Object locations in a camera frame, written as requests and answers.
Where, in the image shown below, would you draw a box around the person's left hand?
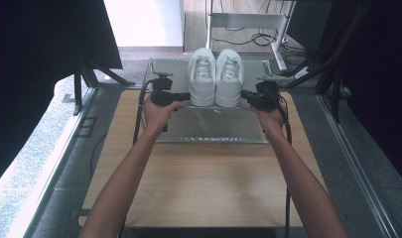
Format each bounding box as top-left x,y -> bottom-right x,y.
142,97 -> 183,134

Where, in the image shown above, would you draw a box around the white desk frame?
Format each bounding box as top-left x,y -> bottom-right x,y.
204,0 -> 297,72

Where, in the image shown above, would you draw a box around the black tripod stand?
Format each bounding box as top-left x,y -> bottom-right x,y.
72,54 -> 137,117

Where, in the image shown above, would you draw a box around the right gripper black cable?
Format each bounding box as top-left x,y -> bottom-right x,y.
275,93 -> 294,238

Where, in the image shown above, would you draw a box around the dark curtain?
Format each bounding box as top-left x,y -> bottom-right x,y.
0,0 -> 123,193
321,0 -> 402,186

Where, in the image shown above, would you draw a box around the white power strip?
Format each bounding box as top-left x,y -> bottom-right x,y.
293,65 -> 311,80

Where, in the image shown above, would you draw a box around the black metal stand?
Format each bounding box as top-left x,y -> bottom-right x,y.
276,0 -> 371,124

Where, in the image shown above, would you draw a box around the white sneaker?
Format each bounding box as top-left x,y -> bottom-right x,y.
214,48 -> 245,109
187,48 -> 217,108

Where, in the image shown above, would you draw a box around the aluminium floor rail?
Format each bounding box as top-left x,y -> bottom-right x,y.
6,86 -> 101,238
316,93 -> 401,238

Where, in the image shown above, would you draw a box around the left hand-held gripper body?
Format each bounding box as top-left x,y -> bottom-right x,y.
150,72 -> 177,133

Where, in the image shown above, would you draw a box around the metal two-tier shoe rack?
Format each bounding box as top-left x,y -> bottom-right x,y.
135,58 -> 286,146

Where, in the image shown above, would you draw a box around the black floor cables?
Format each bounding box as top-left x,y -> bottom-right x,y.
210,27 -> 310,60

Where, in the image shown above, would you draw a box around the person's right hand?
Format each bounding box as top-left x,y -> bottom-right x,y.
250,105 -> 286,142

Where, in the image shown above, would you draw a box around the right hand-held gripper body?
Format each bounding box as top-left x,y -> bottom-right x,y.
254,74 -> 296,112

